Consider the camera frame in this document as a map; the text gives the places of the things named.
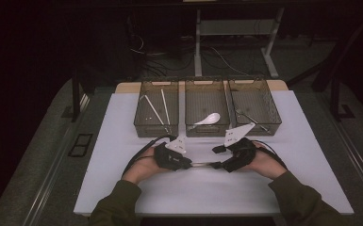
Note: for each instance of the steel knife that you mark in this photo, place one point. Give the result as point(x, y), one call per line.
point(202, 163)

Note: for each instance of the tan wooden table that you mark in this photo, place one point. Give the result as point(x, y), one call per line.
point(279, 84)

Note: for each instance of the metal floor rail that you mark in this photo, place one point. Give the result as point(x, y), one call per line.
point(358, 163)
point(50, 175)

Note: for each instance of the black floor socket frame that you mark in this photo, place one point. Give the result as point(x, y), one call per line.
point(81, 145)

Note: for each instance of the person's left hand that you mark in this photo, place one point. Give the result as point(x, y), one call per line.
point(141, 168)

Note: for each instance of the white ceramic spoon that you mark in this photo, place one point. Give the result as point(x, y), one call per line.
point(212, 118)

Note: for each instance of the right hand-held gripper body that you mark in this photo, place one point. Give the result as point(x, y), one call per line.
point(242, 152)

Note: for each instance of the black metal stand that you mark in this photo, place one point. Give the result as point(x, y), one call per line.
point(335, 97)

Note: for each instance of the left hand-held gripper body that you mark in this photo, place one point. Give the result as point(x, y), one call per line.
point(166, 155)

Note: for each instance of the smoky transparent plastic bin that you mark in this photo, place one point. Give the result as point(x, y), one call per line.
point(144, 122)
point(204, 100)
point(257, 100)

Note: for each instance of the white metal desk frame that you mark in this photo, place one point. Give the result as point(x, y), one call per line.
point(198, 47)

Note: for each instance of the white chopstick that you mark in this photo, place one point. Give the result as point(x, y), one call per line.
point(154, 109)
point(165, 106)

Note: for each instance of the person's right hand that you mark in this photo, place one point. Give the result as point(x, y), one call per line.
point(268, 164)

